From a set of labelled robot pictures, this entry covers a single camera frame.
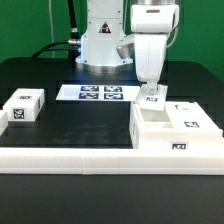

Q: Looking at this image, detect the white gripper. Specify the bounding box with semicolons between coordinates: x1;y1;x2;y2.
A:
131;4;179;95

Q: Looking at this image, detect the white cabinet door panel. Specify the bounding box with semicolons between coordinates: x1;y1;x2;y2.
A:
165;102;214;130
135;84;168;111

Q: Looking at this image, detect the white cabinet body box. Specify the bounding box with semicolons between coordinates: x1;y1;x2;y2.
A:
129;103;224;150

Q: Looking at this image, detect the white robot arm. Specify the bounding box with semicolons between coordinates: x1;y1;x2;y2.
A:
76;0;179;95

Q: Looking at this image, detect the white cabinet top block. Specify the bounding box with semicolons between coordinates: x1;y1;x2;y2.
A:
3;88;45;122

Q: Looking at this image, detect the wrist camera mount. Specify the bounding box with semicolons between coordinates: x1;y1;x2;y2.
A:
116;34;135;61

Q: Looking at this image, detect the white marker base plate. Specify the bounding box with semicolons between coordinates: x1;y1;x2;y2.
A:
56;84;140;101

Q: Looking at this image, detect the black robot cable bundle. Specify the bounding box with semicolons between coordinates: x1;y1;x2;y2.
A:
31;0;83;59

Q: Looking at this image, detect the white U-shaped fence frame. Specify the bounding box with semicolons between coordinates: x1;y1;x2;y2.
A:
0;109;224;176

